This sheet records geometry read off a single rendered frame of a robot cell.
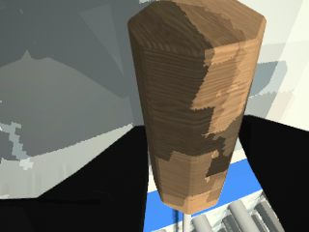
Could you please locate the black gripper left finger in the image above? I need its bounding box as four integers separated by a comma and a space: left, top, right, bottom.
0, 125, 150, 232

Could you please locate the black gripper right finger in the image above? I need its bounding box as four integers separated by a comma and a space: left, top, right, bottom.
239, 115, 309, 232

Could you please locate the blue flat strip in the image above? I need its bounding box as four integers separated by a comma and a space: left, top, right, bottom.
144, 159, 262, 232

